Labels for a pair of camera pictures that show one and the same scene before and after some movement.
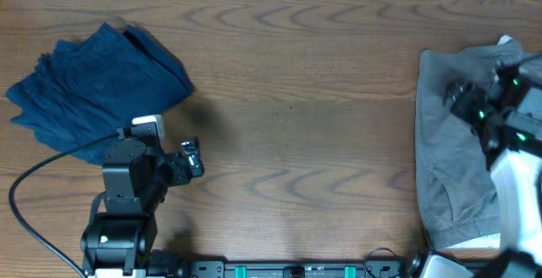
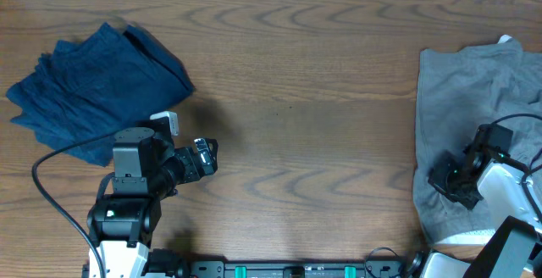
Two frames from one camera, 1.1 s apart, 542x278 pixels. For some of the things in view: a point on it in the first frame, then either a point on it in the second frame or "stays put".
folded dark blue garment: (86, 91) stays put
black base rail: (301, 269) stays put
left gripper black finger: (194, 157) to (207, 152)
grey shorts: (459, 193) stays put
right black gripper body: (472, 102) to (448, 179)
